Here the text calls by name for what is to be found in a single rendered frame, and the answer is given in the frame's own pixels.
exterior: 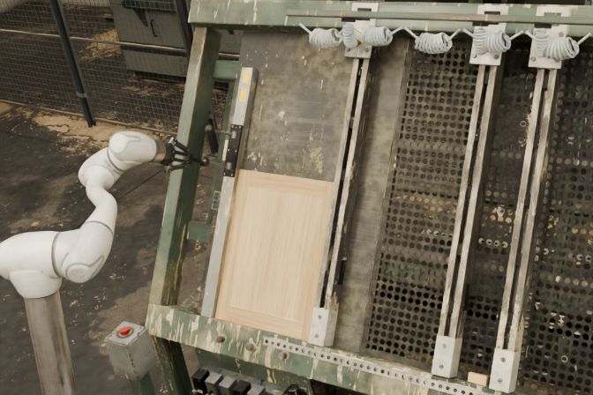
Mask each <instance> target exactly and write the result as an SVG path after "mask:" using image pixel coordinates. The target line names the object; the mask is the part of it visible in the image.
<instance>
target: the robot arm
mask: <svg viewBox="0 0 593 395"><path fill-rule="evenodd" d="M173 145H175V146H176V147H178V148H179V149H181V150H182V151H184V152H179V151H176V149H175V148H174V146H173ZM188 152H189V148H188V147H186V146H185V145H183V144H181V143H180V142H178V141H177V139H176V138H169V142H168V143H163V142H162V141H160V140H159V139H156V138H150V137H149V136H147V135H145V134H143V133H139V132H136V131H129V130H127V131H120V132H118V133H116V134H114V135H113V136H112V137H111V139H110V141H109V146H108V147H107V148H104V149H102V150H100V151H99V152H98V153H96V154H94V155H93V156H92V157H90V158H89V159H88V160H86V161H85V162H84V164H83V165H82V166H81V168H80V170H79V180H80V182H81V183H82V184H83V185H84V186H85V187H86V194H87V196H88V197H89V199H90V200H91V201H92V202H93V204H94V205H95V206H96V209H95V210H94V212H93V213H92V215H91V216H90V217H89V218H88V219H87V221H86V222H85V223H84V224H83V225H82V227H81V229H77V230H72V231H66V232H53V231H41V232H30V233H24V234H19V235H14V236H12V237H10V238H9V239H7V240H5V241H4V242H1V243H0V275H1V276H2V277H3V278H5V279H10V280H11V283H12V284H13V286H15V287H16V289H17V291H18V293H19V294H20V295H21V296H23V297H24V302H25V306H26V315H27V320H28V324H29V330H30V334H31V339H32V342H33V347H34V356H35V360H36V365H37V370H38V375H39V379H40V385H41V393H42V395H77V391H76V385H75V380H74V375H73V370H72V365H71V356H70V350H69V345H68V339H67V335H66V330H65V324H64V315H63V310H62V304H61V300H60V294H59V288H60V286H61V285H62V279H63V278H66V279H68V280H70V281H72V282H75V283H85V282H87V281H89V280H90V279H91V278H93V277H94V276H95V275H96V274H97V273H98V272H99V270H100V269H101V268H102V267H103V265H104V263H105V262H106V260H107V258H108V255H109V253H110V250H111V245H112V242H113V238H114V231H115V224H116V214H117V205H116V200H115V199H114V198H113V197H112V196H111V195H110V194H109V193H108V192H107V191H106V190H108V189H109V188H111V186H112V185H113V184H114V183H115V182H116V181H117V180H118V179H119V178H120V177H121V174H122V173H123V172H124V171H126V170H127V169H129V168H133V167H135V166H138V165H140V164H142V163H143V162H144V163H149V164H152V163H153V164H158V163H160V164H162V165H163V166H165V169H164V172H168V173H171V172H172V171H173V170H178V169H183V168H186V164H190V165H192V163H193V162H197V163H199V160H200V159H197V158H193V156H194V155H193V154H190V153H188ZM176 154H177V155H182V156H184V157H183V159H178V158H175V156H176ZM173 161H176V162H181V163H182V164H180V165H175V166H169V165H170V164H171V163H172V162H173Z"/></svg>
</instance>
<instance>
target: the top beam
mask: <svg viewBox="0 0 593 395"><path fill-rule="evenodd" d="M353 3H369V4H379V11H388V12H423V13H458V14H477V10H478V5H501V6H509V10H508V15H528V16H536V15H537V7H538V6H545V7H570V12H569V17H593V5H557V4H465V3H418V2H371V1H324V0H191V5H190V10H189V16H188V22H189V23H190V24H193V25H195V26H209V27H211V28H213V29H222V30H244V31H265V32H286V33H307V32H306V31H305V30H304V29H303V28H302V27H301V26H300V25H299V24H300V23H301V24H302V25H303V26H305V27H306V28H307V29H308V30H309V31H310V32H312V31H313V30H314V29H315V28H317V29H318V28H320V29H324V30H329V29H331V28H335V29H336V30H338V31H339V32H340V31H341V30H342V28H343V25H346V23H348V22H342V18H318V17H289V16H287V15H286V10H320V11H351V10H352V4H353ZM472 23H473V22H463V21H434V20H405V19H377V22H376V27H383V26H386V27H387V28H388V29H389V30H390V31H391V33H392V32H393V31H394V30H396V29H397V28H399V27H401V26H402V29H401V30H399V31H398V32H396V33H395V34H392V35H393V37H413V36H412V35H411V34H410V33H409V32H407V31H406V30H405V29H404V27H407V28H408V29H409V30H410V31H411V32H412V33H413V34H414V35H415V36H418V38H419V36H420V35H421V33H428V34H440V33H445V34H446V35H448V36H449V37H450V36H452V35H453V34H454V33H455V32H456V31H457V30H458V29H459V28H460V29H461V31H460V32H459V33H458V34H457V35H456V36H455V37H454V38H453V39H457V40H473V37H471V36H470V35H468V34H466V33H465V32H463V31H462V30H463V28H464V29H466V30H467V31H469V32H470V33H472V34H473V33H474V30H475V27H474V26H472ZM534 25H535V24H522V23H507V26H506V32H505V34H506V35H508V36H509V38H511V37H512V36H514V35H515V34H518V33H519V32H520V31H523V33H522V34H520V35H519V36H517V37H515V38H514V39H512V40H511V41H521V42H532V39H531V38H530V37H529V36H528V35H527V34H526V31H528V32H529V33H530V34H532V35H533V33H534ZM589 33H591V36H590V37H589V38H587V39H586V40H585V41H583V42H582V43H581V44H586V45H593V26H581V25H567V35H566V38H567V37H571V38H572V39H573V40H575V41H576V42H578V41H580V40H581V39H582V38H583V37H585V36H586V35H587V34H589Z"/></svg>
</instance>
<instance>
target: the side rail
mask: <svg viewBox="0 0 593 395"><path fill-rule="evenodd" d="M221 38H222V33H219V32H217V31H215V30H211V29H209V28H207V26H206V27H195V31H194V35H193V41H192V46H191V56H190V62H189V67H188V72H187V78H186V83H185V89H184V98H183V104H182V108H181V114H180V119H179V124H178V130H177V135H176V139H177V141H178V142H180V143H181V144H183V145H185V146H186V147H188V148H189V152H188V153H190V154H193V155H194V156H193V158H197V159H200V158H202V153H203V148H204V143H205V137H206V133H205V127H206V126H207V122H208V117H209V111H210V106H211V100H212V95H213V90H214V79H213V73H214V63H215V61H216V60H218V58H219V53H220V47H221ZM199 169H200V164H199V163H197V162H193V163H192V165H190V164H186V168H183V169H178V170H173V171H172V172H171V173H170V177H169V187H168V192H167V197H166V203H165V208H164V214H163V219H162V224H161V234H160V240H159V245H158V250H157V255H156V260H155V266H154V276H153V281H152V286H151V292H150V297H149V302H150V303H153V304H157V305H162V304H168V305H177V301H178V296H179V290H180V285H181V279H182V274H183V269H184V259H185V253H186V248H187V242H188V241H187V240H186V239H185V237H186V231H187V226H188V222H189V221H190V220H191V216H192V211H193V206H194V200H195V195H196V189H197V184H198V179H199Z"/></svg>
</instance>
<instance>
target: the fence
mask: <svg viewBox="0 0 593 395"><path fill-rule="evenodd" d="M244 71H250V77H249V82H248V84H244V83H242V80H243V75H244ZM257 76H258V70H256V69H253V68H244V67H243V68H242V72H241V78H240V83H239V88H238V94H237V99H236V109H235V114H234V120H233V124H239V125H243V130H242V136H241V141H240V146H239V152H238V157H237V163H236V173H235V177H227V176H224V178H223V184H222V189H221V199H220V204H219V210H218V215H217V221H216V226H215V231H214V241H213V247H212V252H211V257H210V263H209V268H208V274H207V279H206V289H205V294H204V300H203V305H202V310H201V316H204V317H210V318H215V312H216V307H217V302H218V296H219V291H220V285H221V276H222V270H223V265H224V259H225V254H226V249H227V243H228V238H229V227H230V222H231V216H232V211H233V205H234V200H235V195H236V185H237V179H238V174H239V169H242V167H243V162H244V152H245V147H246V141H247V136H248V130H249V125H250V120H251V110H252V104H253V99H254V94H255V88H256V83H257ZM241 88H245V89H247V93H246V98H245V102H244V101H239V96H240V91H241Z"/></svg>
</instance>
